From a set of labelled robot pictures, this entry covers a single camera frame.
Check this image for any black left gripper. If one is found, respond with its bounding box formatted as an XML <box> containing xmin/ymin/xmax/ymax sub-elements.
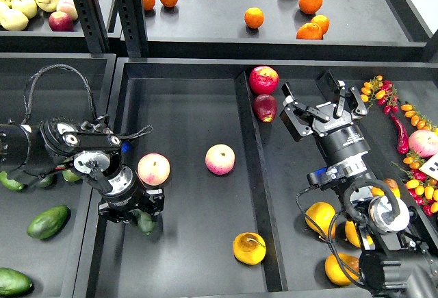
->
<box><xmin>98</xmin><ymin>171</ymin><xmax>164</xmax><ymax>223</ymax></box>

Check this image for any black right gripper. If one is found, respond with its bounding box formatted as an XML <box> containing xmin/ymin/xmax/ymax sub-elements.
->
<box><xmin>280</xmin><ymin>71</ymin><xmax>370</xmax><ymax>164</ymax></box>

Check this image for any dark green avocado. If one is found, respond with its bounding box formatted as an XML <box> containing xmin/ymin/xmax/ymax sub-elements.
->
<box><xmin>133</xmin><ymin>210</ymin><xmax>155</xmax><ymax>235</ymax></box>
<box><xmin>36</xmin><ymin>175</ymin><xmax>57</xmax><ymax>188</ymax></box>

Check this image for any yellow pear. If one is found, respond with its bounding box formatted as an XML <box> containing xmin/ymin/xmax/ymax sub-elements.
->
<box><xmin>233</xmin><ymin>232</ymin><xmax>267</xmax><ymax>266</ymax></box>
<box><xmin>305</xmin><ymin>201</ymin><xmax>336</xmax><ymax>240</ymax></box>
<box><xmin>324</xmin><ymin>253</ymin><xmax>359</xmax><ymax>286</ymax></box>
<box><xmin>370</xmin><ymin>178</ymin><xmax>401</xmax><ymax>198</ymax></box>

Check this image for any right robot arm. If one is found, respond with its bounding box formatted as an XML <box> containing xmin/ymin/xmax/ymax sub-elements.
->
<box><xmin>280</xmin><ymin>71</ymin><xmax>437</xmax><ymax>297</ymax></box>

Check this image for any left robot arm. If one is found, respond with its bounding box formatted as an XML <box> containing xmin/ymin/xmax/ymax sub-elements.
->
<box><xmin>1</xmin><ymin>64</ymin><xmax>164</xmax><ymax>223</ymax></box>

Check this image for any green avocado lower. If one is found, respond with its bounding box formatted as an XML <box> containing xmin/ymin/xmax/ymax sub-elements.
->
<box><xmin>27</xmin><ymin>205</ymin><xmax>70</xmax><ymax>240</ymax></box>

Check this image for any yellow pear hidden middle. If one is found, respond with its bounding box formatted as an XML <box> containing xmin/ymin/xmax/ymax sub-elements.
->
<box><xmin>344</xmin><ymin>221</ymin><xmax>361</xmax><ymax>248</ymax></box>

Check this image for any green avocado far left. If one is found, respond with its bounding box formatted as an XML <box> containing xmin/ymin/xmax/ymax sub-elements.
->
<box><xmin>0</xmin><ymin>171</ymin><xmax>26</xmax><ymax>192</ymax></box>

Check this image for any green avocado bottom left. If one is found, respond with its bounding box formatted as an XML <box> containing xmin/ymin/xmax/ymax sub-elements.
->
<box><xmin>1</xmin><ymin>268</ymin><xmax>33</xmax><ymax>297</ymax></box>

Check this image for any yellow pear bottom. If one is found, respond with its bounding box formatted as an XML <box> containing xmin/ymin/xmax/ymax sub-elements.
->
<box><xmin>324</xmin><ymin>253</ymin><xmax>359</xmax><ymax>286</ymax></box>

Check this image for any pink apple left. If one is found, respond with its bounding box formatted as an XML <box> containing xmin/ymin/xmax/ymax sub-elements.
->
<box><xmin>137</xmin><ymin>153</ymin><xmax>170</xmax><ymax>186</ymax></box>

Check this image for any pink apple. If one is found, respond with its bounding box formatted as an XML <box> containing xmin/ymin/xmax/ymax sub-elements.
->
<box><xmin>205</xmin><ymin>144</ymin><xmax>235</xmax><ymax>175</ymax></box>
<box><xmin>137</xmin><ymin>153</ymin><xmax>170</xmax><ymax>186</ymax></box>

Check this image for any dark red apple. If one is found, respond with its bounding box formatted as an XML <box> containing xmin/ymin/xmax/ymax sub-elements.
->
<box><xmin>253</xmin><ymin>94</ymin><xmax>278</xmax><ymax>123</ymax></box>

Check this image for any cherry tomato bunch upper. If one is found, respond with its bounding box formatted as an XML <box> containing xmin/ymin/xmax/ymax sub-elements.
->
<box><xmin>360</xmin><ymin>75</ymin><xmax>399</xmax><ymax>114</ymax></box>

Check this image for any bright red apple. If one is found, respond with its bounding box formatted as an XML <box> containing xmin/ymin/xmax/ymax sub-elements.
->
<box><xmin>249</xmin><ymin>66</ymin><xmax>279</xmax><ymax>95</ymax></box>

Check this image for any orange front right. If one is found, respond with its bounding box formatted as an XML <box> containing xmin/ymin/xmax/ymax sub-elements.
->
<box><xmin>296</xmin><ymin>22</ymin><xmax>323</xmax><ymax>40</ymax></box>

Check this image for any red chili pepper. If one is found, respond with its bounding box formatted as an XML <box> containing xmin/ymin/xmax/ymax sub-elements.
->
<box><xmin>390</xmin><ymin>114</ymin><xmax>409</xmax><ymax>154</ymax></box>

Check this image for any orange behind front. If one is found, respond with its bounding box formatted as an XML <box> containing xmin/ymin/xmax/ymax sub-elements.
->
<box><xmin>311</xmin><ymin>14</ymin><xmax>330</xmax><ymax>35</ymax></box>

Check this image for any black left tray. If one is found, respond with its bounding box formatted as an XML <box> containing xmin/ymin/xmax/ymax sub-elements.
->
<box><xmin>1</xmin><ymin>53</ymin><xmax>116</xmax><ymax>297</ymax></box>

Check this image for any black tray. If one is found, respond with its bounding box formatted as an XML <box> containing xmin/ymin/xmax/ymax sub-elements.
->
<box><xmin>73</xmin><ymin>57</ymin><xmax>438</xmax><ymax>298</ymax></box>
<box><xmin>1</xmin><ymin>53</ymin><xmax>116</xmax><ymax>297</ymax></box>

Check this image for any orange cherry tomato bunch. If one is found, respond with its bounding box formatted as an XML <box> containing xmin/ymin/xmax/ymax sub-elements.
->
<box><xmin>400</xmin><ymin>103</ymin><xmax>437</xmax><ymax>134</ymax></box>

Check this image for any black middle tray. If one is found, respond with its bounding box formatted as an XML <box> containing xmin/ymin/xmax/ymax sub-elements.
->
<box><xmin>73</xmin><ymin>57</ymin><xmax>438</xmax><ymax>298</ymax></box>

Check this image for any pink apple centre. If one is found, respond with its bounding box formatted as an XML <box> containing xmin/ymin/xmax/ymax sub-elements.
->
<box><xmin>205</xmin><ymin>144</ymin><xmax>235</xmax><ymax>175</ymax></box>

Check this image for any pink peach right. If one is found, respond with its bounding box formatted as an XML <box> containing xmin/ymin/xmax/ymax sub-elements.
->
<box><xmin>408</xmin><ymin>129</ymin><xmax>437</xmax><ymax>158</ymax></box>

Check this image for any large orange right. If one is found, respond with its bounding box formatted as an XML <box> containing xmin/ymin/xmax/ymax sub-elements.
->
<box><xmin>298</xmin><ymin>0</ymin><xmax>323</xmax><ymax>14</ymax></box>

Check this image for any orange centre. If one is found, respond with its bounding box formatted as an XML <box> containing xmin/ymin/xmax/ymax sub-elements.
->
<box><xmin>244</xmin><ymin>7</ymin><xmax>264</xmax><ymax>29</ymax></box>

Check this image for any white label card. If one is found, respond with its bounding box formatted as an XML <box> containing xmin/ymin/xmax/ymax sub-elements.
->
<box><xmin>420</xmin><ymin>153</ymin><xmax>438</xmax><ymax>180</ymax></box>

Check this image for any cherry tomato bunch lower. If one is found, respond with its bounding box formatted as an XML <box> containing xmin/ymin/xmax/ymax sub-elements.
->
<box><xmin>391</xmin><ymin>150</ymin><xmax>437</xmax><ymax>216</ymax></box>

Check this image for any black upper right shelf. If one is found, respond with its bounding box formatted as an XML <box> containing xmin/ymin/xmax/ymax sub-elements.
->
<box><xmin>145</xmin><ymin>0</ymin><xmax>437</xmax><ymax>62</ymax></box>

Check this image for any black shelf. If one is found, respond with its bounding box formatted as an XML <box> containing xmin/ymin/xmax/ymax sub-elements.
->
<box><xmin>0</xmin><ymin>0</ymin><xmax>119</xmax><ymax>54</ymax></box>
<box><xmin>145</xmin><ymin>0</ymin><xmax>437</xmax><ymax>62</ymax></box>

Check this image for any black upper left shelf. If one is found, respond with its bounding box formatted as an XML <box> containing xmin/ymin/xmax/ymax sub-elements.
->
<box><xmin>0</xmin><ymin>0</ymin><xmax>119</xmax><ymax>54</ymax></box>

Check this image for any red apple on shelf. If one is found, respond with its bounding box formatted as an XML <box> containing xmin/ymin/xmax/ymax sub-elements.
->
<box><xmin>49</xmin><ymin>11</ymin><xmax>74</xmax><ymax>32</ymax></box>

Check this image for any black perforated post right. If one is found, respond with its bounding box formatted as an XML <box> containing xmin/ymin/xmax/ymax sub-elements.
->
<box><xmin>115</xmin><ymin>0</ymin><xmax>149</xmax><ymax>58</ymax></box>

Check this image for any black perforated post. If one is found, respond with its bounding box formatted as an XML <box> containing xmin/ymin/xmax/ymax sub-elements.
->
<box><xmin>73</xmin><ymin>0</ymin><xmax>110</xmax><ymax>53</ymax></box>
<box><xmin>115</xmin><ymin>0</ymin><xmax>149</xmax><ymax>58</ymax></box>

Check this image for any black perforated post left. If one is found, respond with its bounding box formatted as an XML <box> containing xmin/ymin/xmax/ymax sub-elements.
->
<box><xmin>73</xmin><ymin>0</ymin><xmax>110</xmax><ymax>53</ymax></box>

